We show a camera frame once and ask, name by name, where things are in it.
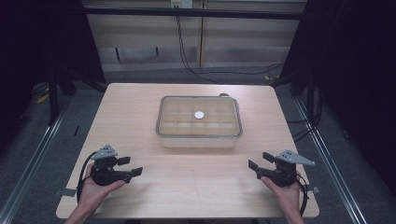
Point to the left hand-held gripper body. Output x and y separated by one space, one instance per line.
104 175

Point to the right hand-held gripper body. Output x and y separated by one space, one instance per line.
285 172

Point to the person's left hand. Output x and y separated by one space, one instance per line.
93 193

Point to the person's right hand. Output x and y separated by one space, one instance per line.
285 196

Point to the grey tape strip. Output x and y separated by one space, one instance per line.
66 192
315 189

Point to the small black strip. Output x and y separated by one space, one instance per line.
76 130

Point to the clear plastic compartment box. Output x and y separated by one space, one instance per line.
199 127

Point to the small white round disc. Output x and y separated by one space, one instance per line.
199 115

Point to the black metal stand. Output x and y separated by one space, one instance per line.
53 99

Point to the yellow object on floor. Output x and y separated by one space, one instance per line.
42 98

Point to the dark curtain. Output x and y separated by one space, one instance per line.
351 77

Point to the black horizontal metal bar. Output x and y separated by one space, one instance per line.
193 13

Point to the metal floor rail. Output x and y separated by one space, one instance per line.
330 168
31 168

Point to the white wall outlet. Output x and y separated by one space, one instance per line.
181 3

